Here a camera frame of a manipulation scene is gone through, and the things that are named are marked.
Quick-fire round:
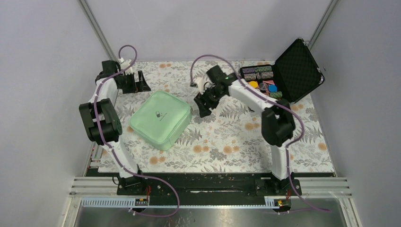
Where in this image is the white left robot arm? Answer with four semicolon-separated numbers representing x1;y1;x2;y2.
78;58;150;194

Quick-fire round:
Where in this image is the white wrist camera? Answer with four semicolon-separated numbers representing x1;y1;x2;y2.
190;78;207;94
118;58;133;75

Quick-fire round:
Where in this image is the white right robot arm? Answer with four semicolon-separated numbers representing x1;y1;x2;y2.
190;65;296;195

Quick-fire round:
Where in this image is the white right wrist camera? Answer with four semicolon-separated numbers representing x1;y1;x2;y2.
190;78;207;94

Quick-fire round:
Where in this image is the mint green medicine case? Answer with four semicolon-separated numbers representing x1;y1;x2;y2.
129;91;192;151

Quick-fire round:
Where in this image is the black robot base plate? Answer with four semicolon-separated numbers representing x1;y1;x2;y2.
117;173;302;206

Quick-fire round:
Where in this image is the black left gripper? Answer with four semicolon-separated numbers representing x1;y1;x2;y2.
118;70;150;94

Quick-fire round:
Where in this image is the black poker chip case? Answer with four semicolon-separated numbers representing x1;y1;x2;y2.
239;38;325;103

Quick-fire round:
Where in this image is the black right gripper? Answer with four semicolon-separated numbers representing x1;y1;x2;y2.
194;86;226;119

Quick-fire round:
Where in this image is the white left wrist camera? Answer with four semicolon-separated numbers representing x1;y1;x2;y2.
118;58;133;75

